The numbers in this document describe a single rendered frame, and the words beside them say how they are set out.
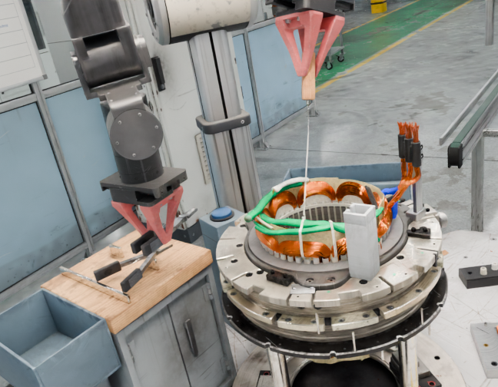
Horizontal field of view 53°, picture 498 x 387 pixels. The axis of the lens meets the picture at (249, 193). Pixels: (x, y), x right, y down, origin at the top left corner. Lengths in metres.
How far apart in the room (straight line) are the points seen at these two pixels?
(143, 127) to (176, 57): 2.44
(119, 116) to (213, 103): 0.57
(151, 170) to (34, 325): 0.35
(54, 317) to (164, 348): 0.18
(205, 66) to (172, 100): 1.86
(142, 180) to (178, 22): 0.47
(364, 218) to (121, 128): 0.29
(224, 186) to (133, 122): 0.62
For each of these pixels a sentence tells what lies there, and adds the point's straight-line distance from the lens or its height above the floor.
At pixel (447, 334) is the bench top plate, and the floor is 0.78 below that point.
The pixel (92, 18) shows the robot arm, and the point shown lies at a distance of 0.60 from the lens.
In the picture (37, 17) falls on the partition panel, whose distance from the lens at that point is 3.09.
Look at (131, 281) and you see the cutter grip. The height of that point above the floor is 1.09.
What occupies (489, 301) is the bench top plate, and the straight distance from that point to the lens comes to 1.14.
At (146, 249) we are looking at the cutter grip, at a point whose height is 1.15.
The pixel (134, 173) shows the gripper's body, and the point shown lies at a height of 1.25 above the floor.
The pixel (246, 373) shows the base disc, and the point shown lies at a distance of 0.97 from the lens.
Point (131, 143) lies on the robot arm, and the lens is 0.56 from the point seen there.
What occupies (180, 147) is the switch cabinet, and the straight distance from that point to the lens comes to 2.99.
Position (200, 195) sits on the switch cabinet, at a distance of 3.16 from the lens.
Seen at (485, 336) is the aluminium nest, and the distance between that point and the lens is 1.02.
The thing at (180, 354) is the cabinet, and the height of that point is 0.92.
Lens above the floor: 1.45
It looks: 23 degrees down
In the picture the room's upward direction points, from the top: 11 degrees counter-clockwise
